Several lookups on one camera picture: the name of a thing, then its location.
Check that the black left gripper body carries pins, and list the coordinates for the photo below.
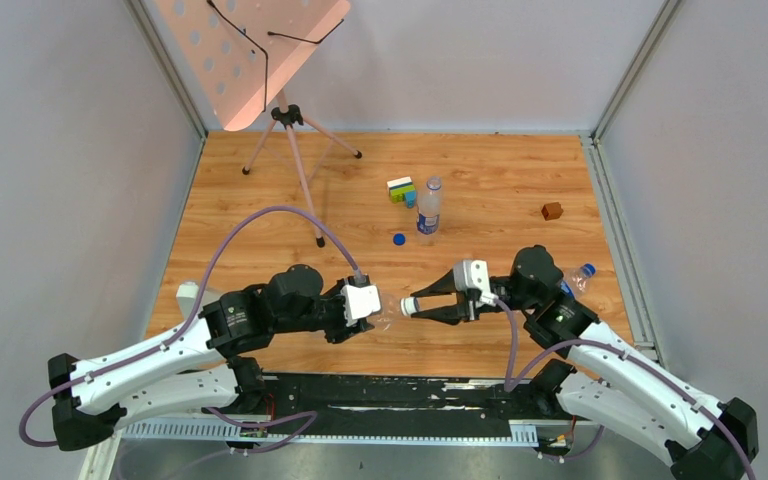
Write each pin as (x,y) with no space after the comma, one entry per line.
(339,317)

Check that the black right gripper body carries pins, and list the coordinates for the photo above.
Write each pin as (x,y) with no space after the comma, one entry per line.
(504,301)

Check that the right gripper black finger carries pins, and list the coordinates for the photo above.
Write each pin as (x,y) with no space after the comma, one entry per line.
(445,285)
(449,314)

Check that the white bottle cap blue inside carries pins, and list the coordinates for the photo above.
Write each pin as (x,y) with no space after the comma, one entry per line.
(409,306)

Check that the clear bottle white cap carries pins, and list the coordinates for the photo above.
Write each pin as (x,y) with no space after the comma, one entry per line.
(389,313)

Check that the clear bottle blue cap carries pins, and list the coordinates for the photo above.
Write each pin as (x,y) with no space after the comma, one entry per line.
(575,281)

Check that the clear Pepsi bottle blue label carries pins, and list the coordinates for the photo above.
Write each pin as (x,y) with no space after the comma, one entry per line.
(429,206)

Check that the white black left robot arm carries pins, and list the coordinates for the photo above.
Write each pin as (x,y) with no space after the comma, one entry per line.
(204,364)

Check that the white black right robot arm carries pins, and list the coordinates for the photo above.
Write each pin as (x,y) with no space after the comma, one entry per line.
(595,374)

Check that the brown small block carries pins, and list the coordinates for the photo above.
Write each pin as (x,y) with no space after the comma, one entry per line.
(552,211)

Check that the coloured toy brick stack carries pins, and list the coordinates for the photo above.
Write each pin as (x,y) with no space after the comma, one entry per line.
(402,190)

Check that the white carton with cap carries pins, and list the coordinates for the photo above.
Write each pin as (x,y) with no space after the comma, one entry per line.
(186,295)

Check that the pink music stand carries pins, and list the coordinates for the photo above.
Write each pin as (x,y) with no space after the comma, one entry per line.
(243,54)

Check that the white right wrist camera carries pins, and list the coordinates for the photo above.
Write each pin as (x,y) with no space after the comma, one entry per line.
(472,277)

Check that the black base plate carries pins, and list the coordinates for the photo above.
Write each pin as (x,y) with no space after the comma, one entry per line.
(398,406)

